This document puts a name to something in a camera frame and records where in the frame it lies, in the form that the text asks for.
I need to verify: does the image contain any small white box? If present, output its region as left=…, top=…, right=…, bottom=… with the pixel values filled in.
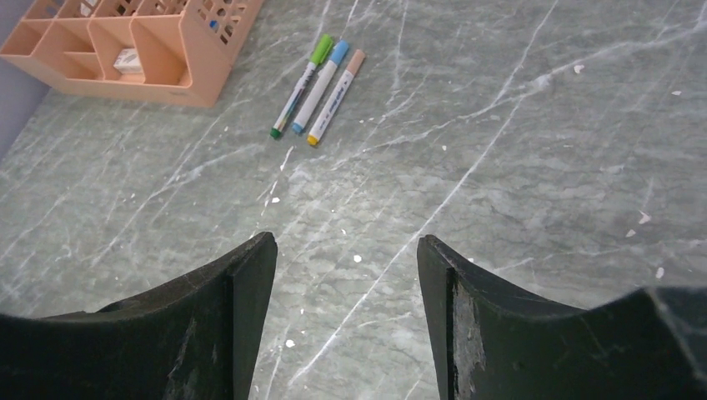
left=113, top=47, right=143, bottom=74

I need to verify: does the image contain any green pen cap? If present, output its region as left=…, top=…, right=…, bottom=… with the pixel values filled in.
left=309, top=34, right=333, bottom=67

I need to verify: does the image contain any white pen blue tip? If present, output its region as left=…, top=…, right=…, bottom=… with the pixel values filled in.
left=292, top=60, right=338, bottom=135

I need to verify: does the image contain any blue pen cap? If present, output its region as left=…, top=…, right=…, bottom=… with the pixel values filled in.
left=329, top=40, right=349, bottom=66

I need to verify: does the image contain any orange file organizer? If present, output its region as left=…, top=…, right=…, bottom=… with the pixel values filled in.
left=1, top=0, right=262, bottom=108

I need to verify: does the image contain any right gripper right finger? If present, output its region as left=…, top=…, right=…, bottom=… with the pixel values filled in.
left=417, top=235, right=706, bottom=399

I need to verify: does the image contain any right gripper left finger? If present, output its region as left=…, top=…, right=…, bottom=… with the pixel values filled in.
left=1, top=232, right=278, bottom=399

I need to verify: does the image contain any orange pen cap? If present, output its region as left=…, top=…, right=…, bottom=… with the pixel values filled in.
left=346, top=49, right=366, bottom=76

